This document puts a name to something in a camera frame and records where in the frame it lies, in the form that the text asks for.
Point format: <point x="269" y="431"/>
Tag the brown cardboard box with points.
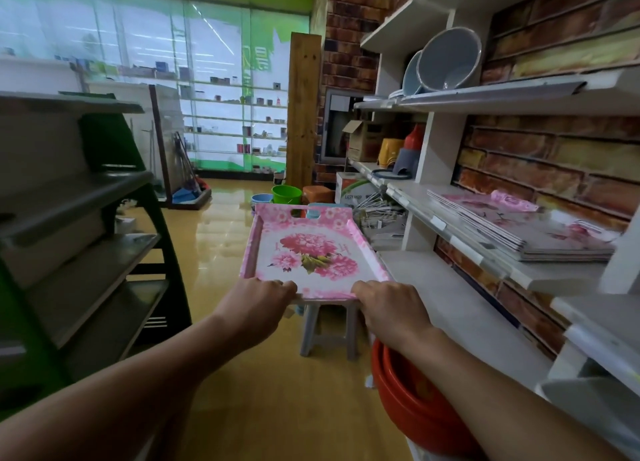
<point x="364" y="140"/>

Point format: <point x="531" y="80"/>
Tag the person's left fingers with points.
<point x="280" y="288"/>

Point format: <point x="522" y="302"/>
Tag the glass display shelves with goods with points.
<point x="235" y="121"/>

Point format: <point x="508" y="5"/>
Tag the green and grey shelf rack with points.
<point x="70" y="241"/>

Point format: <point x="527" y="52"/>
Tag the grey plastic basin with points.
<point x="450" y="58"/>

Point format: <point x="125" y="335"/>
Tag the blue plastic bucket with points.
<point x="261" y="199"/>

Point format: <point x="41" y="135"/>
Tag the person's right forearm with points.
<point x="500" y="400"/>

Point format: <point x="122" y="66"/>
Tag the orange plastic stool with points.
<point x="318" y="194"/>

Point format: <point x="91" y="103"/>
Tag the stack of pink floral trays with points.
<point x="525" y="228"/>

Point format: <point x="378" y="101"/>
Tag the person's right hand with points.
<point x="390" y="311"/>

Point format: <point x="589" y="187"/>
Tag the light blue plastic basin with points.
<point x="411" y="73"/>

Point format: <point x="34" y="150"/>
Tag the wooden pillar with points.
<point x="303" y="111"/>

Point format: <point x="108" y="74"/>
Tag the person's left hand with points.
<point x="252" y="306"/>

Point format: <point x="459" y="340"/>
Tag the brown display stand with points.
<point x="172" y="151"/>

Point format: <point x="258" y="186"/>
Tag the person's right fingers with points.
<point x="367" y="293"/>

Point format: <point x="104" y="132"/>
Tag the red plastic dustpan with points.
<point x="413" y="138"/>

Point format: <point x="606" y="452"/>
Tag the white mop box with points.
<point x="354" y="188"/>

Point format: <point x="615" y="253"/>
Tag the white wall shelf unit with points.
<point x="500" y="186"/>

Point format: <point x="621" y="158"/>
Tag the person's left forearm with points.
<point x="115" y="385"/>

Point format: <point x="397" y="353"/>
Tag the pink floral tray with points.
<point x="312" y="251"/>

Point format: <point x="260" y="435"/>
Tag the grey plastic stool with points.
<point x="330" y="328"/>

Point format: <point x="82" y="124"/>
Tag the blue dustpan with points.
<point x="184" y="193"/>

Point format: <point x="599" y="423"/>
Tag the grey wall cabinet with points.
<point x="337" y="126"/>

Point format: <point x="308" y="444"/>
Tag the green plastic bucket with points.
<point x="287" y="194"/>

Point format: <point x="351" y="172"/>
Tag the yellow plastic stool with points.
<point x="390" y="152"/>

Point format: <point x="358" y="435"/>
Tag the red plastic basin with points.
<point x="425" y="405"/>

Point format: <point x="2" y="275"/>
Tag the pink plastic bag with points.
<point x="512" y="201"/>

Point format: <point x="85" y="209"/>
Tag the grey plastic dustpan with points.
<point x="406" y="163"/>

